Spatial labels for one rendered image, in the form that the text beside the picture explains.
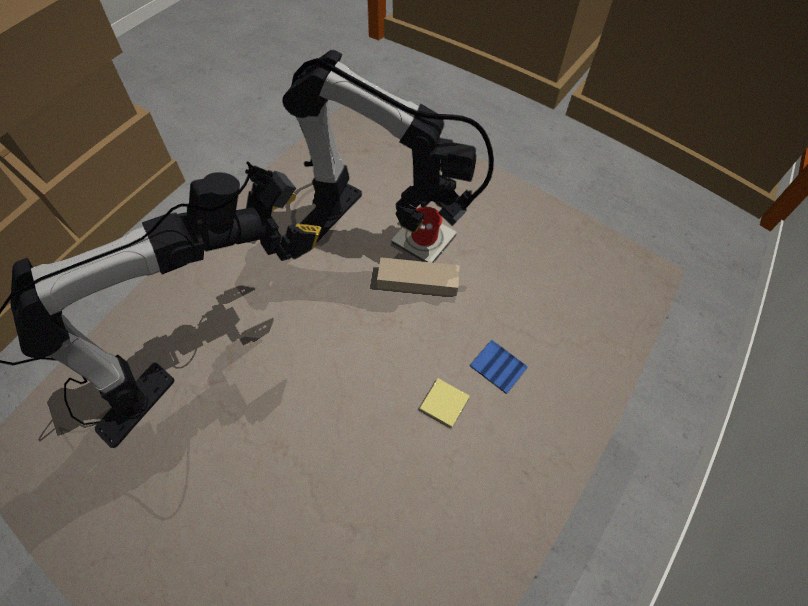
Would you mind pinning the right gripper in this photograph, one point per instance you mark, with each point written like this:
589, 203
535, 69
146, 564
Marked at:
295, 243

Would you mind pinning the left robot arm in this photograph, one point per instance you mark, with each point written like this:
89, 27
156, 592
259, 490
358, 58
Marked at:
419, 134

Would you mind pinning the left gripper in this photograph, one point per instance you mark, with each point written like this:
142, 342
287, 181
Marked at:
416, 195

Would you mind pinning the yellow sticky-note pad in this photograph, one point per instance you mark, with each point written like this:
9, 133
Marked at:
444, 402

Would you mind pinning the tan rectangular block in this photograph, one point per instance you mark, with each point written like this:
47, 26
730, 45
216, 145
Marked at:
417, 276

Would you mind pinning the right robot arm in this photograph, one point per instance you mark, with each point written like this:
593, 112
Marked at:
168, 247

